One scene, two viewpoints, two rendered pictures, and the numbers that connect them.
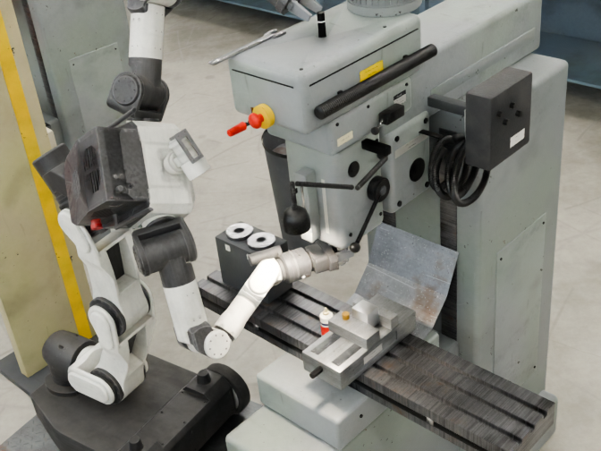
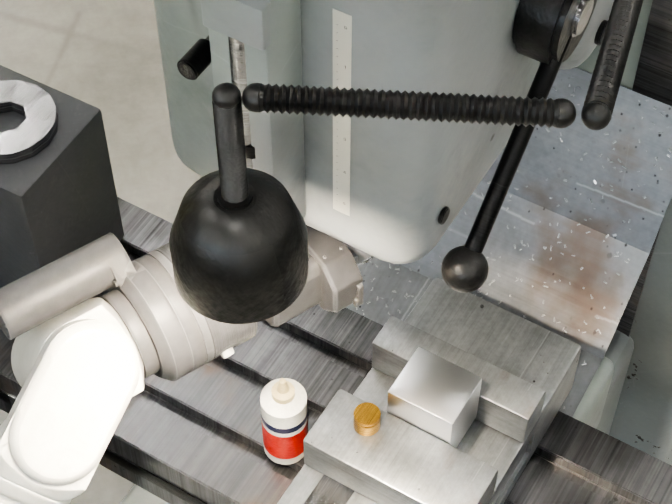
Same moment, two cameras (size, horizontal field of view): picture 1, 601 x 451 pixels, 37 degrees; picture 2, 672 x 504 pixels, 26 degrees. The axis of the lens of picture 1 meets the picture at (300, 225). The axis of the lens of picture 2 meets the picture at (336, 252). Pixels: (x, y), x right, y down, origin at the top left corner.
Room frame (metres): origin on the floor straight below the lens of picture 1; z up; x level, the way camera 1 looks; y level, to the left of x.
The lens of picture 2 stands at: (1.50, 0.09, 2.07)
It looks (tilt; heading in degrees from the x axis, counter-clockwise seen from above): 53 degrees down; 344
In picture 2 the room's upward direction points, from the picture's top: straight up
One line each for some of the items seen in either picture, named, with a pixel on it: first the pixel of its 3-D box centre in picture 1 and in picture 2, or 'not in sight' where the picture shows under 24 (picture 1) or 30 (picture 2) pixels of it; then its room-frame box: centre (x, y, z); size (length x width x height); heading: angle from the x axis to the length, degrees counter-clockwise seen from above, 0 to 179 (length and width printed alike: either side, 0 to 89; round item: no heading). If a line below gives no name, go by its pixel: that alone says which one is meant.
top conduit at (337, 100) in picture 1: (377, 79); not in sight; (2.07, -0.23, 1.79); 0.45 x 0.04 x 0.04; 134
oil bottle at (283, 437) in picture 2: (326, 321); (284, 414); (2.15, -0.05, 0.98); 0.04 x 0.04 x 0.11
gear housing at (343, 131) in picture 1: (339, 105); not in sight; (2.18, -0.14, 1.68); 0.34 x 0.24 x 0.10; 134
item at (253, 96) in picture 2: (326, 185); (425, 106); (1.93, -0.08, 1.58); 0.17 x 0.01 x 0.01; 70
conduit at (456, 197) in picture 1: (450, 165); not in sight; (2.19, -0.44, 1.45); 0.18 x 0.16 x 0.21; 134
